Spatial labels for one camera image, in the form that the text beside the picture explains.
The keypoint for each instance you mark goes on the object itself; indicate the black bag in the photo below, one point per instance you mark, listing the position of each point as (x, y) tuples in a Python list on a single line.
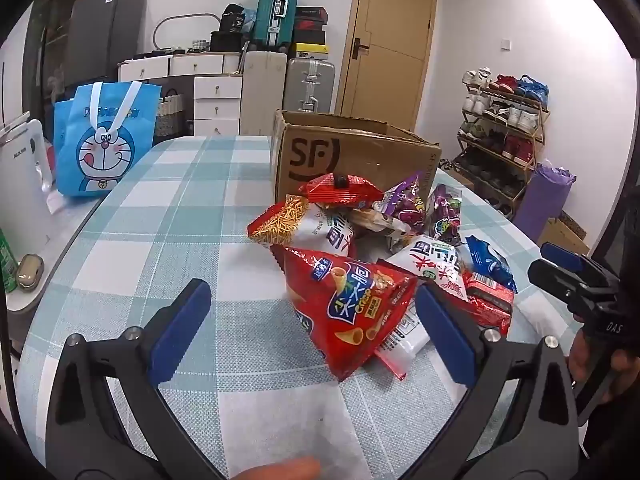
[(232, 17)]

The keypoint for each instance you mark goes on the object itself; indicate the brown cardboard box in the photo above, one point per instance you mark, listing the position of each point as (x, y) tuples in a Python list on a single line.
[(310, 160)]

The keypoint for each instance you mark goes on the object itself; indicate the woven laundry basket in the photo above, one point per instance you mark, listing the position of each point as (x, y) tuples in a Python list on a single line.
[(172, 115)]

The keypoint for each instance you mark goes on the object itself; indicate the blue snack packet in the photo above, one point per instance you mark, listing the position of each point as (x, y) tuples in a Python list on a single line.
[(487, 260)]

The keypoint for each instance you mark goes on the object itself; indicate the wooden shoe rack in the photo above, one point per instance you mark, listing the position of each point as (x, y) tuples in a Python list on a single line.
[(544, 125)]

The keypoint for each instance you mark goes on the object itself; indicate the green can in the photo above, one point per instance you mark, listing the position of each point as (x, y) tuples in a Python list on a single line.
[(5, 260)]

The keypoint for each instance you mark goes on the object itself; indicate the oval mirror frame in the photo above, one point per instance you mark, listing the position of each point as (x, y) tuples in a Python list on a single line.
[(192, 14)]

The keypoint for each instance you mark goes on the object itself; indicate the wooden door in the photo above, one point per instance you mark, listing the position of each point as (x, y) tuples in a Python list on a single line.
[(395, 35)]

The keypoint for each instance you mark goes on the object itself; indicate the rows of shelved shoes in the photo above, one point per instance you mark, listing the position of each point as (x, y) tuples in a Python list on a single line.
[(505, 110)]

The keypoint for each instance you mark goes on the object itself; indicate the silver suitcase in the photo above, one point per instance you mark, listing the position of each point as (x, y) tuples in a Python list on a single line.
[(310, 82)]

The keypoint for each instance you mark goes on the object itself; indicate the blue cartoon tote bag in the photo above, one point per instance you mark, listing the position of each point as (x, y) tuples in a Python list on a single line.
[(105, 145)]

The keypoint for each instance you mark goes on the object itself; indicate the teal suitcase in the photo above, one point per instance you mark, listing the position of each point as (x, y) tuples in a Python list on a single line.
[(275, 10)]

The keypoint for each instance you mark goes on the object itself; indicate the black shoe box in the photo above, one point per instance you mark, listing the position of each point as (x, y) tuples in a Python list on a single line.
[(310, 11), (307, 36)]

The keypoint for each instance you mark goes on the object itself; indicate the white snack packet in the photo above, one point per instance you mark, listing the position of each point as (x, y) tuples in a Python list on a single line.
[(407, 345)]

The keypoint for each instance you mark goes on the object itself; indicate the white red snack bag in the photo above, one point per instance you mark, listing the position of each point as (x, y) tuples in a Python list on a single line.
[(430, 260)]

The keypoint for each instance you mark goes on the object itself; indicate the person's right hand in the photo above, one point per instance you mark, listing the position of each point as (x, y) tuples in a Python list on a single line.
[(580, 365)]

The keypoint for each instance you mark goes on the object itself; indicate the orange white noodle snack bag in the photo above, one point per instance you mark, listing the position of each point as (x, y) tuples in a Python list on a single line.
[(285, 225)]

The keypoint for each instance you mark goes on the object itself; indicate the red black striped snack packet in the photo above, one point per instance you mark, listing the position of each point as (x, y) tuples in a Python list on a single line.
[(345, 190)]

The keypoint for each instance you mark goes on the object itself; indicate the person's left hand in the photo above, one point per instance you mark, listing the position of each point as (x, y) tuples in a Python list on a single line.
[(285, 471)]

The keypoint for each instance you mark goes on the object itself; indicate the beige oval case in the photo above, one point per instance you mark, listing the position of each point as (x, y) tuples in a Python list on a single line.
[(30, 271)]

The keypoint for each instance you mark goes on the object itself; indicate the red triangular snack bag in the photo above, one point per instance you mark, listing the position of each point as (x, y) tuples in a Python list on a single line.
[(350, 305)]

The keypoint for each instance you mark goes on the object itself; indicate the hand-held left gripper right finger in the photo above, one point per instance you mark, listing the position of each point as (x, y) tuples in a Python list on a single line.
[(445, 340)]

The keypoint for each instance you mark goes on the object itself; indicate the grey refrigerator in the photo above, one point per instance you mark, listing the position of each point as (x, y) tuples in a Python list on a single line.
[(107, 30)]

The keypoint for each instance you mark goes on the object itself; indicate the purple rolled mat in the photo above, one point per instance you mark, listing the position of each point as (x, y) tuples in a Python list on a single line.
[(542, 200)]

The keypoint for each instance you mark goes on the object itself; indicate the white drawer dresser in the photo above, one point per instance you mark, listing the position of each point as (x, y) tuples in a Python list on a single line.
[(215, 95)]

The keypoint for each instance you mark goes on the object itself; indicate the purple snack bag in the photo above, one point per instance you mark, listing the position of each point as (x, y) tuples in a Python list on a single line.
[(405, 205), (446, 215)]

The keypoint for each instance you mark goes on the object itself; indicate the dark glass cabinet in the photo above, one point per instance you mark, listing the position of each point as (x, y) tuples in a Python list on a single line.
[(45, 50)]

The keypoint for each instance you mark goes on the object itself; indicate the pile of loose shoes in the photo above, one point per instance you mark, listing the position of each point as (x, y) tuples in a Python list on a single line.
[(447, 165)]

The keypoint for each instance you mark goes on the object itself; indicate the yellow shoe box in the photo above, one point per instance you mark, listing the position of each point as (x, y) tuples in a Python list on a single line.
[(310, 51)]

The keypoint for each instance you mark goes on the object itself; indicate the red logo shoe box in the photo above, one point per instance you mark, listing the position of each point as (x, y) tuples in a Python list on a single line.
[(309, 24)]

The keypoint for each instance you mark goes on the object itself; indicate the white appliance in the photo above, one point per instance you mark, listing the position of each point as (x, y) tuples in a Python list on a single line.
[(20, 185)]

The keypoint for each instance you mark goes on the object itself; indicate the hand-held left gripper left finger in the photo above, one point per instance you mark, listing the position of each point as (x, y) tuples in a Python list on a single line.
[(180, 332)]

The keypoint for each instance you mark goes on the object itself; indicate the patterned cardboard box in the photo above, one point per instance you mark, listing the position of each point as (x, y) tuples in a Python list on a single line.
[(562, 237)]

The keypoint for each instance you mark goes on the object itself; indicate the small red snack packet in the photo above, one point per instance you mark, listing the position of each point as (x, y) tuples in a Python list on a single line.
[(487, 300)]

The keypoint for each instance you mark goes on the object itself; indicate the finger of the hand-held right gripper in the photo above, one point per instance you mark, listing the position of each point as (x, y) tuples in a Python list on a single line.
[(555, 275), (562, 251)]

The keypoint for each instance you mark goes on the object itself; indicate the beige suitcase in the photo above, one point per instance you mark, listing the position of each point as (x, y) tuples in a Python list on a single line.
[(262, 92)]

